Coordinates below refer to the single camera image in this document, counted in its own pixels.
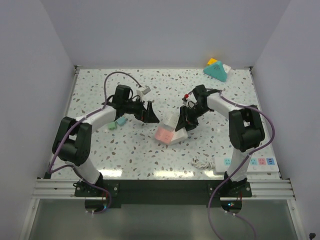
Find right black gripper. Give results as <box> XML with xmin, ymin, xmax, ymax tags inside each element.
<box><xmin>176</xmin><ymin>104</ymin><xmax>211</xmax><ymax>134</ymax></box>

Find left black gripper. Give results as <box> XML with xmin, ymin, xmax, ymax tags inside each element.
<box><xmin>123</xmin><ymin>96</ymin><xmax>159</xmax><ymax>123</ymax></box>

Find white square socket adapter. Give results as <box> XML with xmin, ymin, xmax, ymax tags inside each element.
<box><xmin>162</xmin><ymin>112</ymin><xmax>180</xmax><ymax>129</ymax></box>

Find light blue plug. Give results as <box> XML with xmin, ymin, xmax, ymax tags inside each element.
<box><xmin>115</xmin><ymin>116</ymin><xmax>127</xmax><ymax>126</ymax></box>

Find green plug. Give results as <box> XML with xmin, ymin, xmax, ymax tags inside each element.
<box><xmin>107</xmin><ymin>121</ymin><xmax>117</xmax><ymax>131</ymax></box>

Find teal triangular socket adapter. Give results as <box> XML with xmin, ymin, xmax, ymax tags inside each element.
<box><xmin>203</xmin><ymin>60</ymin><xmax>231</xmax><ymax>82</ymax></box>

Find white power strip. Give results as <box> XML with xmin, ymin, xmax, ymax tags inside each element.
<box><xmin>191</xmin><ymin>157</ymin><xmax>279</xmax><ymax>175</ymax></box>

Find white triangular socket adapter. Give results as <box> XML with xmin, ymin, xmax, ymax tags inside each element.
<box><xmin>170</xmin><ymin>128</ymin><xmax>188</xmax><ymax>145</ymax></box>

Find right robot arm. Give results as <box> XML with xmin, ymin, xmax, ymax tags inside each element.
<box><xmin>175</xmin><ymin>84</ymin><xmax>265</xmax><ymax>197</ymax></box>

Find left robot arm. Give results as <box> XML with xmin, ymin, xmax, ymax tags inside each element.
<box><xmin>48</xmin><ymin>84</ymin><xmax>160</xmax><ymax>196</ymax></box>

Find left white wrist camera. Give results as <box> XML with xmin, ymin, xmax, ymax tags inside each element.
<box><xmin>136</xmin><ymin>86</ymin><xmax>151</xmax><ymax>100</ymax></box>

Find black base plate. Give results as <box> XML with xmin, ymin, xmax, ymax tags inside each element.
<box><xmin>74</xmin><ymin>179</ymin><xmax>253</xmax><ymax>210</ymax></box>

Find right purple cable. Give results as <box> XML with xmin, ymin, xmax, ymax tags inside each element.
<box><xmin>205</xmin><ymin>89</ymin><xmax>276</xmax><ymax>240</ymax></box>

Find purple cable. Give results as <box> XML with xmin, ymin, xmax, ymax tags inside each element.
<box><xmin>205</xmin><ymin>89</ymin><xmax>276</xmax><ymax>240</ymax></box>
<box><xmin>47</xmin><ymin>71</ymin><xmax>142</xmax><ymax>216</ymax></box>

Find aluminium rail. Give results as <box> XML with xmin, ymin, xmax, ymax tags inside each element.
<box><xmin>32</xmin><ymin>179</ymin><xmax>295</xmax><ymax>200</ymax></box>

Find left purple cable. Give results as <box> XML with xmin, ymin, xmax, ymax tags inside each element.
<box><xmin>47</xmin><ymin>71</ymin><xmax>142</xmax><ymax>216</ymax></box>

